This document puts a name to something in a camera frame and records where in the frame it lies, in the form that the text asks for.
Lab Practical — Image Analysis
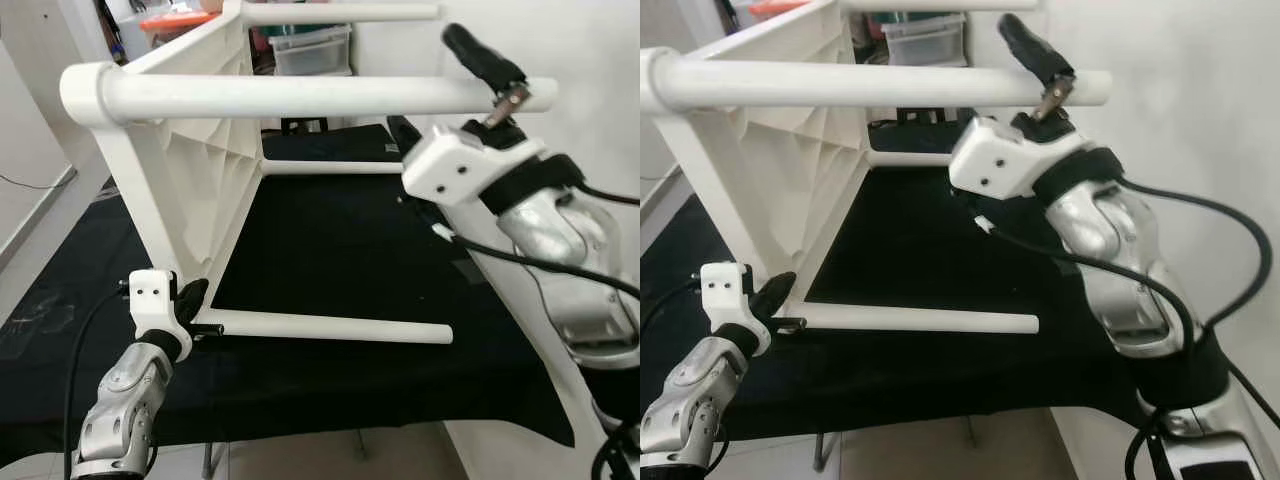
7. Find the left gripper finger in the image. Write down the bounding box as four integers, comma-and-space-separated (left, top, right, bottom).
753, 272, 798, 318
179, 278, 211, 320

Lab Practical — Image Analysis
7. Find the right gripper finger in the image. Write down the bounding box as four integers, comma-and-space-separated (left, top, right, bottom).
997, 11, 1077, 122
442, 21, 532, 127
387, 114, 422, 157

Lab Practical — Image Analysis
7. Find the clear storage box green lid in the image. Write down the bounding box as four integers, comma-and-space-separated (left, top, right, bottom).
882, 12, 970, 68
268, 25, 354, 78

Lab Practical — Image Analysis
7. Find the white plastic table top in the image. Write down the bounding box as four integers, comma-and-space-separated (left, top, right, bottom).
640, 0, 873, 306
58, 0, 269, 306

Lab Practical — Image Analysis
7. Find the black tablecloth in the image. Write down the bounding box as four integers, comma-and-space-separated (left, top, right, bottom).
0, 120, 641, 471
640, 112, 1201, 447

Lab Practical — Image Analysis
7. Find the clear plastic bag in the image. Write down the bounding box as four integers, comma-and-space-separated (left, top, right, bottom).
5, 295, 79, 337

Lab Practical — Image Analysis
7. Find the red printed box orange lid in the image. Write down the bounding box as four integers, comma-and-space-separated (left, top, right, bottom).
748, 0, 812, 20
140, 8, 217, 47

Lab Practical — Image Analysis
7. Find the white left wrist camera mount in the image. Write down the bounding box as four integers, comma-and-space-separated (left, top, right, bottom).
699, 261, 754, 332
129, 269, 182, 342

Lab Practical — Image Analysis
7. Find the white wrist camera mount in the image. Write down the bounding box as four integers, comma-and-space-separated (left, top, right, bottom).
129, 269, 182, 342
947, 114, 1092, 200
699, 261, 754, 332
400, 124, 547, 210

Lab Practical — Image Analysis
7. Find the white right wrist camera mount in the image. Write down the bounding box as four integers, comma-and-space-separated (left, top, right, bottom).
947, 114, 1092, 200
400, 124, 547, 210

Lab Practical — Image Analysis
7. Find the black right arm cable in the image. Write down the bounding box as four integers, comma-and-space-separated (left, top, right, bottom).
972, 178, 1280, 480
398, 180, 641, 480

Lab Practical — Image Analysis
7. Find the long black wall cable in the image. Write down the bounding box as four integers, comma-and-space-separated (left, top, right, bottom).
0, 164, 77, 192

